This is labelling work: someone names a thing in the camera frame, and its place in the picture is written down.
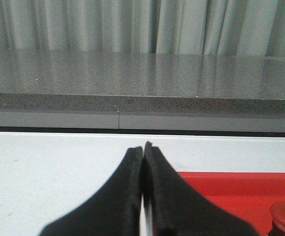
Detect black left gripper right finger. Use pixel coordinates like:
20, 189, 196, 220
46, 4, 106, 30
143, 142, 258, 236

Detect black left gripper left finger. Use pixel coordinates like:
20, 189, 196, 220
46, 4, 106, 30
41, 147, 143, 236

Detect red mushroom push button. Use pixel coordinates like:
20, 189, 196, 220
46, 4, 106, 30
268, 201, 285, 236

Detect red plastic tray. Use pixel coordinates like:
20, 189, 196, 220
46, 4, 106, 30
179, 172, 285, 236

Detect grey speckled stone counter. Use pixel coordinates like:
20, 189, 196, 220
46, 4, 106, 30
0, 50, 285, 133

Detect white pleated curtain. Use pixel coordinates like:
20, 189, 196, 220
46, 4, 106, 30
0, 0, 285, 57

